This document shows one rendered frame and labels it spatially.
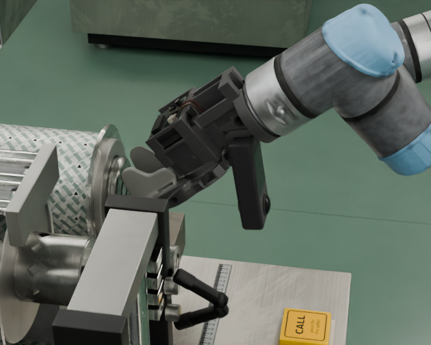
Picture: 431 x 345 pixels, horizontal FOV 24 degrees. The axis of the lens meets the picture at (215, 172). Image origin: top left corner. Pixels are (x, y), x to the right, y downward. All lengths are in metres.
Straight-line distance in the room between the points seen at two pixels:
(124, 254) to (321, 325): 0.74
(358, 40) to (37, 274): 0.37
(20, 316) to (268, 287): 0.69
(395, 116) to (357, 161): 2.49
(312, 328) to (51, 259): 0.65
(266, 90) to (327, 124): 2.71
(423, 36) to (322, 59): 0.20
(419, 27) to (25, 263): 0.52
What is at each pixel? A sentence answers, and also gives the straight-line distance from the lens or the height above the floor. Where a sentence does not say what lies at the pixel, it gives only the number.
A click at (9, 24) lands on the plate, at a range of 1.77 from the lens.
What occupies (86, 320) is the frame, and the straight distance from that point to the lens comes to 0.70.
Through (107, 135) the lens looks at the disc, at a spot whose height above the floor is 1.31.
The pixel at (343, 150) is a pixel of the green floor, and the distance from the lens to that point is 3.56.
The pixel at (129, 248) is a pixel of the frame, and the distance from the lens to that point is 0.76.
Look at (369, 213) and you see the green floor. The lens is 3.26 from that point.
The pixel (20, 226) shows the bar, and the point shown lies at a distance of 0.79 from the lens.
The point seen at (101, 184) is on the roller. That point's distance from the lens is 1.11.
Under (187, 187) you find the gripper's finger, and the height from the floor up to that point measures 1.30.
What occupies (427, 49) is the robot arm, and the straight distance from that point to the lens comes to 1.14.
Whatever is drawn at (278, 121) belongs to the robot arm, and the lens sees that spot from 1.01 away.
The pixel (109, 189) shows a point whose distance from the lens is 1.12.
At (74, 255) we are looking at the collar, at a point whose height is 1.36.
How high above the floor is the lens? 1.91
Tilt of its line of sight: 34 degrees down
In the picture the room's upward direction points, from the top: straight up
